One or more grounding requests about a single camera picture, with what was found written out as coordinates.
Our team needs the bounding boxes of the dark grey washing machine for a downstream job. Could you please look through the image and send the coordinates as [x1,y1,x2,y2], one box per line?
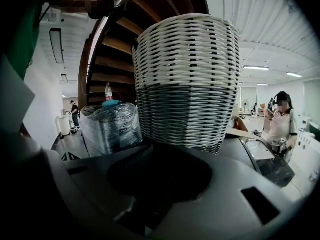
[222,133,296,189]

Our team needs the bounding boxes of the clear red-capped plastic bottle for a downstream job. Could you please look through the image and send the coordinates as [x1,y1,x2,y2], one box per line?
[105,82,113,102]

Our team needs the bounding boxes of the white and grey woven basket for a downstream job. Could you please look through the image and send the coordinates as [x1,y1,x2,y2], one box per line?
[131,13,241,156]

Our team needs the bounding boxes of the black head-worn camera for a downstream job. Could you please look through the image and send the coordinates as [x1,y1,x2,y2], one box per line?
[87,5,116,20]

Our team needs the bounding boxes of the standing fan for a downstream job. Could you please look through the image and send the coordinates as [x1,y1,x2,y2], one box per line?
[241,99,251,115]

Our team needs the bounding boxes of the person's green shirt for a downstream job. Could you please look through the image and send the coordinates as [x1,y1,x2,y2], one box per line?
[9,0,42,80]

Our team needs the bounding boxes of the dark wooden staircase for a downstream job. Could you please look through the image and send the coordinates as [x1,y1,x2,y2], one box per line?
[77,0,211,108]

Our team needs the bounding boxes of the white cylindrical bin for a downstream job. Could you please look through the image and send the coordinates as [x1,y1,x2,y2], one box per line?
[57,114,72,137]

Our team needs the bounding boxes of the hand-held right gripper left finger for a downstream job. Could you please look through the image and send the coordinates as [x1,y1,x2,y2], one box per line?
[106,144,155,197]

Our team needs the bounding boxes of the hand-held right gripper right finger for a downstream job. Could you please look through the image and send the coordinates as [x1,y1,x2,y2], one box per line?
[152,142,214,203]

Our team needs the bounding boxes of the plastic-wrapped bulky object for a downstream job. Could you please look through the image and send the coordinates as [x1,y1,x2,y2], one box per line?
[79,101,144,157]

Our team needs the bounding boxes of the open cardboard box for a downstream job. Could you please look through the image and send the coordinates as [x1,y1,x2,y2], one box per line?
[226,114,261,139]

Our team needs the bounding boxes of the large black hanging ceiling light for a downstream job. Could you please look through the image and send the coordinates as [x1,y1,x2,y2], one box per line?
[48,27,65,65]

